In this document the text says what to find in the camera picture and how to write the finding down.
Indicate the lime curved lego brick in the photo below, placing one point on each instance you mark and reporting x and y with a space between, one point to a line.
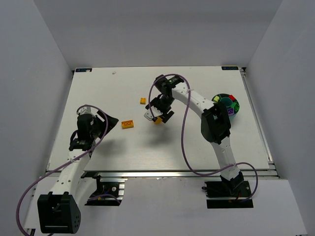
217 99

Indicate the yellow oval lego brick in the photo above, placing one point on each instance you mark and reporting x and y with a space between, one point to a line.
158 120

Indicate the long red lego brick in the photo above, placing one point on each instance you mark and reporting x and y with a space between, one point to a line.
232 97

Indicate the small yellow square lego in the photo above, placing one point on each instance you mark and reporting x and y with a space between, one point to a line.
143 101

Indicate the yellow long lego brick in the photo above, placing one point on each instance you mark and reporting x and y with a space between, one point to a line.
127 124

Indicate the blue label sticker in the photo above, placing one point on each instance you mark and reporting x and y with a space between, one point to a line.
229 68
83 70

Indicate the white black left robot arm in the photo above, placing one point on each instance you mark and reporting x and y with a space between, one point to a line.
59 210

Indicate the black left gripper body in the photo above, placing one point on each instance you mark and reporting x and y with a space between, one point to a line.
104 120

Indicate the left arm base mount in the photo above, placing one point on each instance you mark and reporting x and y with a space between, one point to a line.
108 192

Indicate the teal round divided container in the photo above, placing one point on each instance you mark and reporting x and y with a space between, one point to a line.
227 102

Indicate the aluminium table edge rail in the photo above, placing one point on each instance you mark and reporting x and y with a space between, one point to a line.
265 174

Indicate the blue label sticker right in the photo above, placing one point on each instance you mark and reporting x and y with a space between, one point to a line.
229 68

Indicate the green lego with heart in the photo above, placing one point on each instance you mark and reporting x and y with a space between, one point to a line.
236 107

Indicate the blue label sticker left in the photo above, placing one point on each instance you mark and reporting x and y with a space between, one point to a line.
83 70

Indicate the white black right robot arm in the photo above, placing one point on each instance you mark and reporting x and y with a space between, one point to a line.
215 122

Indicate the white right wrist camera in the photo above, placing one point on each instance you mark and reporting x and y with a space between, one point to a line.
152 113

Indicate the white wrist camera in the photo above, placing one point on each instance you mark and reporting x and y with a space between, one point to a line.
83 110
152 113

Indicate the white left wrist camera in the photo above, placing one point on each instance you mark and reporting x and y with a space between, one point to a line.
83 110

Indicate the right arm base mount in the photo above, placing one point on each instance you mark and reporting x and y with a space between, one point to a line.
218 196

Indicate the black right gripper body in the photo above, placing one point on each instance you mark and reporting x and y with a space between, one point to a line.
165 111

